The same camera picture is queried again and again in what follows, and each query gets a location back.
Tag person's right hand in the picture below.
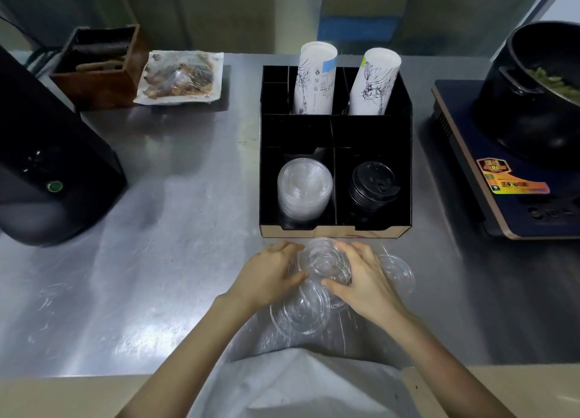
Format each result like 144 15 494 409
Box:
321 241 409 330

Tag person's left hand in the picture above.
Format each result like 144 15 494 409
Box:
225 241 309 314

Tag clear plastic dome lid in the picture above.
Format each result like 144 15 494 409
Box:
297 237 354 288

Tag person's right forearm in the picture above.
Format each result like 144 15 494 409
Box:
378 308 518 418

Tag person's left forearm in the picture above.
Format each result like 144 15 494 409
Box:
115 294 256 418

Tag loose pile of clear lids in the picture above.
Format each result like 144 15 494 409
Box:
269 285 350 342

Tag stack of clear lids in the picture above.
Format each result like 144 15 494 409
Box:
277 157 335 229

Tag stack of black lids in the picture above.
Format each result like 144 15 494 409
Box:
346 160 401 226

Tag person's white apron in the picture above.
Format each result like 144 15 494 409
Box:
187 347 423 418

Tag black compartment organizer box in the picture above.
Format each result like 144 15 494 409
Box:
259 64 413 240

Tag dark blue induction cooker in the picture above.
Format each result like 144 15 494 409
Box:
430 79 580 241

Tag stack of printed paper cups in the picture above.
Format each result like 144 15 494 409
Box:
292 41 339 115
347 47 403 116

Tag wrapped food tray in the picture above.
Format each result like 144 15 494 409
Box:
133 50 225 107

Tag black cooking pot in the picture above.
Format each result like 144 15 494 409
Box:
472 21 580 170

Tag black countertop appliance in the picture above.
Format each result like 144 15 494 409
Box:
0 45 128 247

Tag brown wooden utensil box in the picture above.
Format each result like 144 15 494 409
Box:
49 24 151 111

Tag green vegetables in pot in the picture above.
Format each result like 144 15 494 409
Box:
525 67 580 106

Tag black cable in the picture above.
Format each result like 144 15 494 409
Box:
0 16 62 76

